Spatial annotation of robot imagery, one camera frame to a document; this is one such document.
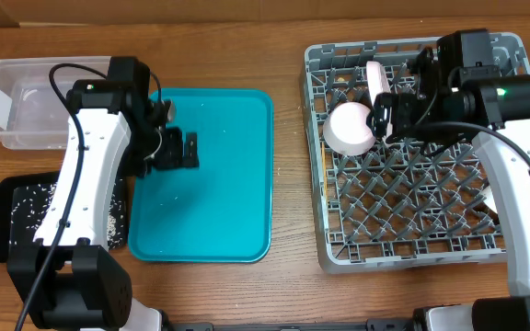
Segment large pink plate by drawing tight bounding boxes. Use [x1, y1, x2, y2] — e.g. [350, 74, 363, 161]
[365, 61, 390, 106]

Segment pile of rice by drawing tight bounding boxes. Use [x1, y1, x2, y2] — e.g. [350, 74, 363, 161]
[8, 179, 127, 250]

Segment wooden chopstick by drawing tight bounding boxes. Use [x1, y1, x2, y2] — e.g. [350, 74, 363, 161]
[320, 142, 328, 200]

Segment white paper cup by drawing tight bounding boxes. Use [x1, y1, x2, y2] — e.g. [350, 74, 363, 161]
[480, 186, 498, 213]

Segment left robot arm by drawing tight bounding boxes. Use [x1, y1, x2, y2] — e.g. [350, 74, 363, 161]
[6, 56, 200, 330]

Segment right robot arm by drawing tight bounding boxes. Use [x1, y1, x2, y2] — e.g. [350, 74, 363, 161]
[367, 29, 530, 330]

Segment teal serving tray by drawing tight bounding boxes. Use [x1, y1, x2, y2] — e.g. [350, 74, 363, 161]
[128, 88, 274, 263]

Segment grey dish rack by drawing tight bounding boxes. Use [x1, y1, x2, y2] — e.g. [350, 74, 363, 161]
[304, 32, 530, 273]

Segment clear plastic bin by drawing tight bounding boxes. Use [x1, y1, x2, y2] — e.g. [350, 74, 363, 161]
[0, 56, 109, 150]

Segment black tray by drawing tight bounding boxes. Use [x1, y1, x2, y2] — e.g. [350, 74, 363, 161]
[0, 171, 129, 263]

